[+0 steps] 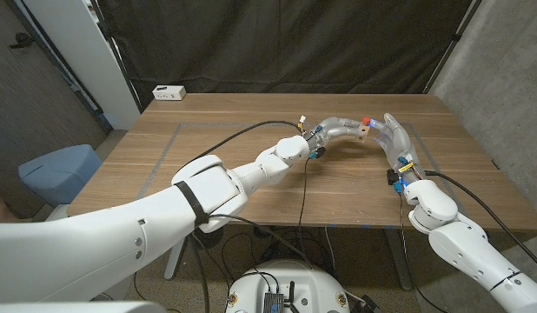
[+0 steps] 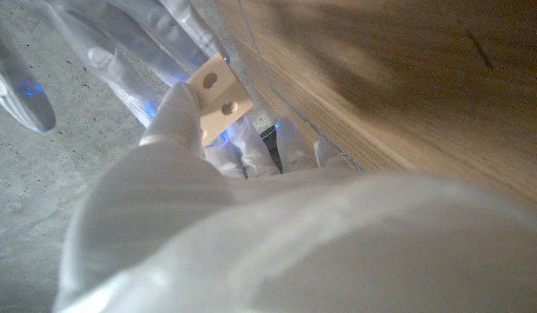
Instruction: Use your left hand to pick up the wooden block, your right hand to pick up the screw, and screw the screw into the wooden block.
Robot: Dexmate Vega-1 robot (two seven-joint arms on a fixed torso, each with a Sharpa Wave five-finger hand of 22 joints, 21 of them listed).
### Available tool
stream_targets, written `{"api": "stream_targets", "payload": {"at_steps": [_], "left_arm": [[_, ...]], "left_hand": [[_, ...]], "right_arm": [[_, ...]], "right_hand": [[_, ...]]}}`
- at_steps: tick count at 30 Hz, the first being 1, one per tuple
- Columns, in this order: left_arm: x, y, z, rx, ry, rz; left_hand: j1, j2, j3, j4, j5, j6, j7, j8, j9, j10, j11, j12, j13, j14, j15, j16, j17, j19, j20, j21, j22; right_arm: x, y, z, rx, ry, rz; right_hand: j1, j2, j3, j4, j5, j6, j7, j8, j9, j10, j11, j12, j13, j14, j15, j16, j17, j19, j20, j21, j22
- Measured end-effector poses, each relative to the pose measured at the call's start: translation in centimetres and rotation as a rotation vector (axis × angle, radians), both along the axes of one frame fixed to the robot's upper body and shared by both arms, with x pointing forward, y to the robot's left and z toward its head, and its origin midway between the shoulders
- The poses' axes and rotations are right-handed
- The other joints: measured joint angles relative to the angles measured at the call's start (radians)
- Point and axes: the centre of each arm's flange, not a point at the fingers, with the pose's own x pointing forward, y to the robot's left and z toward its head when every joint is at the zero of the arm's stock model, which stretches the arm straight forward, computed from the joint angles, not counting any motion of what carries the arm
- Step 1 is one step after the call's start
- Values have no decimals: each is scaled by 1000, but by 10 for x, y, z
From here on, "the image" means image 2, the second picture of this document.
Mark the grey tape outline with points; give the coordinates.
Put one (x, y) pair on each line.
(294, 113)

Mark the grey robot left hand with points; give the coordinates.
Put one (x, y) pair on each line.
(294, 243)

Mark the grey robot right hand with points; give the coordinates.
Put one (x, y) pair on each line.
(121, 48)

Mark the wooden block with holes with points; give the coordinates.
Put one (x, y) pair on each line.
(220, 97)

